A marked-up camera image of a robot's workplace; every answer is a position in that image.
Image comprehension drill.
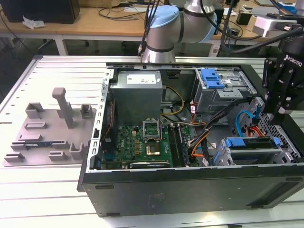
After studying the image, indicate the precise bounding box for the blue cardboard box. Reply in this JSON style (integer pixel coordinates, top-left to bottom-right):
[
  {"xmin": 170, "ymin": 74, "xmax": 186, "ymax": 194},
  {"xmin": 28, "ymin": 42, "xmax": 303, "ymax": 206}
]
[{"xmin": 277, "ymin": 1, "xmax": 297, "ymax": 10}]

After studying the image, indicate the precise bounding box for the large black box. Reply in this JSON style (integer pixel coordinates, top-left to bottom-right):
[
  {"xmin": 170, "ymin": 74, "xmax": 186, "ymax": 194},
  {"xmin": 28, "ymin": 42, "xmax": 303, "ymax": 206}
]
[{"xmin": 1, "ymin": 0, "xmax": 81, "ymax": 25}]

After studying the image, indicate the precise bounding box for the locking lever wire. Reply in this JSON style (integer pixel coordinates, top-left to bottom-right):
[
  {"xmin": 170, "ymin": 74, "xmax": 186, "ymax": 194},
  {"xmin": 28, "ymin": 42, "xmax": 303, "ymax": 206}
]
[{"xmin": 159, "ymin": 117, "xmax": 165, "ymax": 144}]

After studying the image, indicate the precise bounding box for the small black box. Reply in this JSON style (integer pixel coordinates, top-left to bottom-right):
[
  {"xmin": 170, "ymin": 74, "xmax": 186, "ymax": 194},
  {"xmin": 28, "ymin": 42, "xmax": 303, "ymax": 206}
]
[{"xmin": 237, "ymin": 10, "xmax": 252, "ymax": 26}]

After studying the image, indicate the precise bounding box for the black graphics card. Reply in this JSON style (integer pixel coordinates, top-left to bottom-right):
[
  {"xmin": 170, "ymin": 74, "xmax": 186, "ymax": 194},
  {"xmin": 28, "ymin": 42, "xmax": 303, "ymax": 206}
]
[{"xmin": 129, "ymin": 161, "xmax": 171, "ymax": 170}]

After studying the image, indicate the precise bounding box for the orange wire bundle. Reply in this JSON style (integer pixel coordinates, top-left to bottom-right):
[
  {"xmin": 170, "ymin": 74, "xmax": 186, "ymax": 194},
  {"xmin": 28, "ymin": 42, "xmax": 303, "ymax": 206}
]
[{"xmin": 190, "ymin": 142, "xmax": 208, "ymax": 159}]

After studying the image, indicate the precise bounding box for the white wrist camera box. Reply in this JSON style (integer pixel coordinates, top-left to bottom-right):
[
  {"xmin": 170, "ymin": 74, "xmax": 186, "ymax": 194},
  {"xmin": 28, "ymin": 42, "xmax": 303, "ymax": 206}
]
[{"xmin": 252, "ymin": 15, "xmax": 299, "ymax": 38}]

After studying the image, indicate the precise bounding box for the RAM stick on rack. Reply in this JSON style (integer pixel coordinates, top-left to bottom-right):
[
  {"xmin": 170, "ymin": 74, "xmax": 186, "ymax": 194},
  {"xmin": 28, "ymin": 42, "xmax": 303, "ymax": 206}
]
[{"xmin": 24, "ymin": 142, "xmax": 54, "ymax": 149}]

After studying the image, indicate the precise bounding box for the blue installed RAM stick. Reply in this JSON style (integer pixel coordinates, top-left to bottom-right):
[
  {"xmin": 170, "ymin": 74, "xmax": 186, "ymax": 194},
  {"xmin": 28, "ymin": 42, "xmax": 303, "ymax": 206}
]
[{"xmin": 177, "ymin": 125, "xmax": 191, "ymax": 165}]

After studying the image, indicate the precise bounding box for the grey flat box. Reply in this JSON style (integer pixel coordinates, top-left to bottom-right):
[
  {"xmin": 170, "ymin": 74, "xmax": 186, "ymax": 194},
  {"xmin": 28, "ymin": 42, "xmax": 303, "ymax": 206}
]
[{"xmin": 251, "ymin": 6, "xmax": 283, "ymax": 17}]

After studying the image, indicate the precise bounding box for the wooden desk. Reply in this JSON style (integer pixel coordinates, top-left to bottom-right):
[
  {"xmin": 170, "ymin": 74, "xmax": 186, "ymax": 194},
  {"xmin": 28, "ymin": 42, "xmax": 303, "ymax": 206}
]
[{"xmin": 0, "ymin": 0, "xmax": 304, "ymax": 57}]

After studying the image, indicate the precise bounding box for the grey metal drive cage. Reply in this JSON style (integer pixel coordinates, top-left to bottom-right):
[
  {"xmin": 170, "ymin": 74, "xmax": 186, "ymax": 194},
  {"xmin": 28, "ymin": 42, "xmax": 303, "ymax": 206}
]
[{"xmin": 193, "ymin": 67, "xmax": 257, "ymax": 115}]

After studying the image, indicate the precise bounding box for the crumpled white plastic bag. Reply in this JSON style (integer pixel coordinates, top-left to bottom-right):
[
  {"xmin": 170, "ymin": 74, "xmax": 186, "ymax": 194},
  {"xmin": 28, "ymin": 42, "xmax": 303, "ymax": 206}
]
[{"xmin": 22, "ymin": 15, "xmax": 46, "ymax": 30}]

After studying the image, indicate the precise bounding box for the grey metal disk bay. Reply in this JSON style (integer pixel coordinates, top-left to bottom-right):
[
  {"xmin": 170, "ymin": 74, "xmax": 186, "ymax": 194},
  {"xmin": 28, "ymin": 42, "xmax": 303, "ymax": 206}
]
[{"xmin": 220, "ymin": 136, "xmax": 300, "ymax": 167}]

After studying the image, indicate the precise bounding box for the hard disk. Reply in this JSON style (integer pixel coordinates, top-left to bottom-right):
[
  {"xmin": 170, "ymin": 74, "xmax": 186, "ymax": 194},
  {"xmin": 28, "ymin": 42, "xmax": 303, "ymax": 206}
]
[{"xmin": 212, "ymin": 136, "xmax": 280, "ymax": 166}]

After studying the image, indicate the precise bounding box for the black case fan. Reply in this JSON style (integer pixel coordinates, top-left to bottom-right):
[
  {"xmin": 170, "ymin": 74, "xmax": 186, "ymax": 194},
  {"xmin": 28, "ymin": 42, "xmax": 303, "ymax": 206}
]
[{"xmin": 101, "ymin": 98, "xmax": 119, "ymax": 152}]

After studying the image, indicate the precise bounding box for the blue plastic drive latch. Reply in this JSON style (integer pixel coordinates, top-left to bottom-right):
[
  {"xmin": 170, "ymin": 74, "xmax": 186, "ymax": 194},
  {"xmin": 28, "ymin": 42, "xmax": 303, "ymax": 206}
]
[{"xmin": 200, "ymin": 68, "xmax": 226, "ymax": 90}]

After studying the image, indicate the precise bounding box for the yellow wire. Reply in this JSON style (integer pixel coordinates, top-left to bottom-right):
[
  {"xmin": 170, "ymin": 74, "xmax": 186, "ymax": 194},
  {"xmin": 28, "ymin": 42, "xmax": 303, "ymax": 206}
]
[{"xmin": 159, "ymin": 85, "xmax": 186, "ymax": 117}]

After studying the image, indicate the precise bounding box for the CPU socket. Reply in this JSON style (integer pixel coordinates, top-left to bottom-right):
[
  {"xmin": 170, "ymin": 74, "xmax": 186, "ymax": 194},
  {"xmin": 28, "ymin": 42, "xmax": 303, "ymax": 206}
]
[{"xmin": 143, "ymin": 141, "xmax": 163, "ymax": 158}]

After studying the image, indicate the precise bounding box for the blue data wire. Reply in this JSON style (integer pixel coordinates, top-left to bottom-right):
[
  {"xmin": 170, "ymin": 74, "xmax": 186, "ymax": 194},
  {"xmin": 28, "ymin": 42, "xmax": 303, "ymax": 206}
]
[{"xmin": 236, "ymin": 103, "xmax": 261, "ymax": 138}]

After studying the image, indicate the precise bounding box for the metal socket cover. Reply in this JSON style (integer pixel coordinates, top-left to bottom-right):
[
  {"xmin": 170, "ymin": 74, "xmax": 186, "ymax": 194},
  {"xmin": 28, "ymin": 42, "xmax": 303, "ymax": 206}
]
[{"xmin": 142, "ymin": 119, "xmax": 162, "ymax": 142}]

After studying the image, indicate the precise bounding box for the orange red power wire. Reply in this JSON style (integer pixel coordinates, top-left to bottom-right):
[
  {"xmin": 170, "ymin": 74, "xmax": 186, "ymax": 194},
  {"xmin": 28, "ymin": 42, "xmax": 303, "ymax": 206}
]
[{"xmin": 246, "ymin": 125, "xmax": 267, "ymax": 138}]

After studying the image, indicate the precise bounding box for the black desk cable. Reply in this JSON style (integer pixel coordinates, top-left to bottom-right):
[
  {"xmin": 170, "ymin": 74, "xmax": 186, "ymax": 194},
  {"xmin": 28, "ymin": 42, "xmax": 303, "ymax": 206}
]
[{"xmin": 98, "ymin": 6, "xmax": 147, "ymax": 19}]

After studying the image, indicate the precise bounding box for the grey power supply unit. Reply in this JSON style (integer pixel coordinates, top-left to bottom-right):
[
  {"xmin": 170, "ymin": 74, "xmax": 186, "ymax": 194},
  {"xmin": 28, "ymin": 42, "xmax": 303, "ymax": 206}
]
[{"xmin": 109, "ymin": 70, "xmax": 164, "ymax": 120}]

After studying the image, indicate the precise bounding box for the black open PC case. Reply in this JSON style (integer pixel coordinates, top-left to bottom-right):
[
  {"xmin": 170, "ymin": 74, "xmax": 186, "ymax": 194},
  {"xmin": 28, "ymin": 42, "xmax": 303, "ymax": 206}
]
[{"xmin": 77, "ymin": 57, "xmax": 304, "ymax": 218}]

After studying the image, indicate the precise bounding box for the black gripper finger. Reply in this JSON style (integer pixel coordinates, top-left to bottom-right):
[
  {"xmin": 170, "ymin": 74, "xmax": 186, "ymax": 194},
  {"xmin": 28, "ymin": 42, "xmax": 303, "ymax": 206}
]
[
  {"xmin": 262, "ymin": 58, "xmax": 281, "ymax": 124},
  {"xmin": 275, "ymin": 68, "xmax": 304, "ymax": 125}
]

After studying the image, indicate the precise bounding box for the red wire with labels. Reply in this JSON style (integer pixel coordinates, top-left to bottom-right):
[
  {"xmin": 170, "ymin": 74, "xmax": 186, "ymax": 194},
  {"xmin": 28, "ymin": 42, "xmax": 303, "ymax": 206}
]
[{"xmin": 190, "ymin": 101, "xmax": 207, "ymax": 126}]

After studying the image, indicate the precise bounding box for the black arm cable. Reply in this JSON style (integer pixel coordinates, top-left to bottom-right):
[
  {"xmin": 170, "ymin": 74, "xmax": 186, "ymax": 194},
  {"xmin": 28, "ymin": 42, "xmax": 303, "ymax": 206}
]
[{"xmin": 137, "ymin": 0, "xmax": 164, "ymax": 57}]

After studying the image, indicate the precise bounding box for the green motherboard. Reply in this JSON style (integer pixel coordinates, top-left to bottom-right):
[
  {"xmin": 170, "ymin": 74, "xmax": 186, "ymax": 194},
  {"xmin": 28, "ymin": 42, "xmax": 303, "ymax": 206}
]
[{"xmin": 101, "ymin": 123, "xmax": 191, "ymax": 170}]

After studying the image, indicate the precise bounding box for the grey parts rack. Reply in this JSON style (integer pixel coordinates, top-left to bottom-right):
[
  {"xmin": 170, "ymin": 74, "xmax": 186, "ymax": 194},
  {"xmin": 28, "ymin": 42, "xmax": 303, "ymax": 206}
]
[{"xmin": 2, "ymin": 87, "xmax": 98, "ymax": 168}]

